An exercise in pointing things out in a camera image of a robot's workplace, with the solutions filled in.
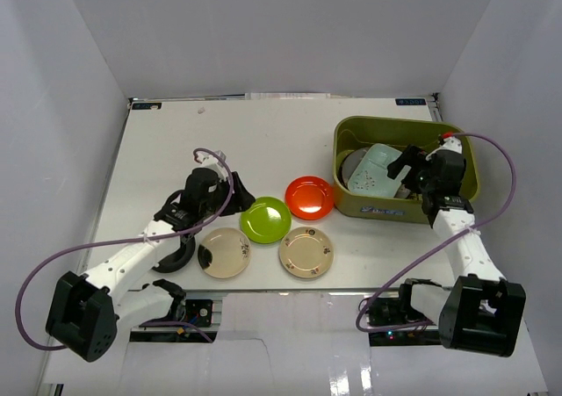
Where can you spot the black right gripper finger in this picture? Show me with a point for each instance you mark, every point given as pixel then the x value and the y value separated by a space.
pixel 413 153
pixel 398 169

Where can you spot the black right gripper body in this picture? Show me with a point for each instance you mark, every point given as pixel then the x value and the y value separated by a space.
pixel 426 183

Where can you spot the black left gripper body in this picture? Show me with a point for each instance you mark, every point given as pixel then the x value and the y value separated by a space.
pixel 234 192

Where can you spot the light blue rectangular dish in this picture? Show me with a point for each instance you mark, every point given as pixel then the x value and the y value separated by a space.
pixel 373 170

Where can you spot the lime green round plate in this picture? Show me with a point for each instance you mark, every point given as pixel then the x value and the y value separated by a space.
pixel 267 221

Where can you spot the grey reindeer plate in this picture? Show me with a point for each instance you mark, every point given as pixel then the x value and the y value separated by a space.
pixel 351 163

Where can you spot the cream plate with black patch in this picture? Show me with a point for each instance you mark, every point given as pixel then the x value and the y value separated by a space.
pixel 224 253

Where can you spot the cream floral plate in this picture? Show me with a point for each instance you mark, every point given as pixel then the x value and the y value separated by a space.
pixel 306 253

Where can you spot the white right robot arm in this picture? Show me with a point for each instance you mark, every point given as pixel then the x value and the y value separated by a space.
pixel 482 311

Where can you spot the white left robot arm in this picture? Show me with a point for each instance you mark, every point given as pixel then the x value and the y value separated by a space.
pixel 88 309

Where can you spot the olive green plastic bin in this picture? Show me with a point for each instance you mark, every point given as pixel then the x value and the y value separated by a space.
pixel 363 148

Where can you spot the right blue table label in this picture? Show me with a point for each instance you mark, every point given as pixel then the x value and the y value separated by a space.
pixel 410 101

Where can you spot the blue table label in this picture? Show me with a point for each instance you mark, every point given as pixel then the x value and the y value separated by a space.
pixel 146 106
pixel 410 101

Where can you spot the orange round plate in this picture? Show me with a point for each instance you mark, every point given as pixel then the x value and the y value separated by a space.
pixel 309 198

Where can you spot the black round plate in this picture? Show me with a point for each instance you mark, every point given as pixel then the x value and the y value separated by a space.
pixel 177 260

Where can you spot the left blue table label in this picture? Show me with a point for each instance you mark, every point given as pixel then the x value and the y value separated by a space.
pixel 146 106

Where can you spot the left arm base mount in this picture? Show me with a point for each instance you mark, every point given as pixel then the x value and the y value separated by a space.
pixel 196 326

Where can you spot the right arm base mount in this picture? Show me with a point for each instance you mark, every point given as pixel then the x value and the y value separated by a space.
pixel 403 325

